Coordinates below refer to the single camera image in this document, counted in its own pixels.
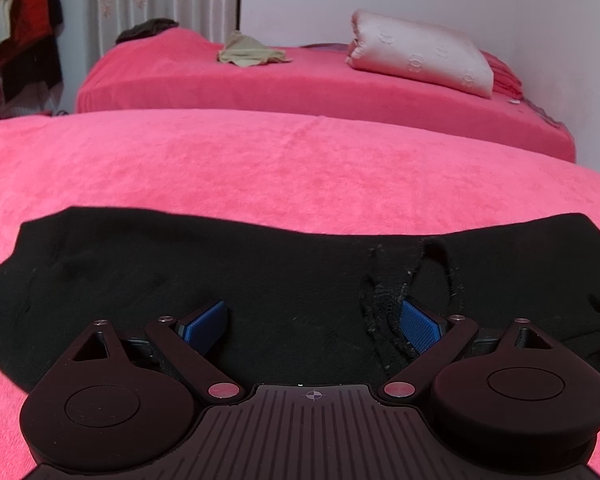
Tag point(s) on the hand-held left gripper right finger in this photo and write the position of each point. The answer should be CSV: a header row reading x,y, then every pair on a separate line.
x,y
420,327

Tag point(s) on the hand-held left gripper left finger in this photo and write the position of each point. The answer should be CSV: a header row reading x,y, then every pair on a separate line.
x,y
205,327

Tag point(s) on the black knit pants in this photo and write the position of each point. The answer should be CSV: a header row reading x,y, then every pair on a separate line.
x,y
280,270

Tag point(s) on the pink fleece blanket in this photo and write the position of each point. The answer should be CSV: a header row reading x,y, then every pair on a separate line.
x,y
280,170

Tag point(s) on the bed with red sheet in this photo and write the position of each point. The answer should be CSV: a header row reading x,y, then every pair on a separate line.
x,y
305,85

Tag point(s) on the folded red blanket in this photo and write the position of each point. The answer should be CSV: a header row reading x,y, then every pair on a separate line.
x,y
505,77

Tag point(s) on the pale pink embossed pillow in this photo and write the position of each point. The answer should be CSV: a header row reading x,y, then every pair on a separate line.
x,y
420,50

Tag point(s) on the beige crumpled garment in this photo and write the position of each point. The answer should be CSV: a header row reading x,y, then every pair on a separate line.
x,y
245,52

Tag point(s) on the dark crumpled garment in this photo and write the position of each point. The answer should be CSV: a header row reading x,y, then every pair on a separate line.
x,y
145,29

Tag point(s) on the hanging black coat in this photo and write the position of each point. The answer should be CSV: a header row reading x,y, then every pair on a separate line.
x,y
35,67

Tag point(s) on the hanging red jacket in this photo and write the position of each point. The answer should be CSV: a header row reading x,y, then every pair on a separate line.
x,y
30,5

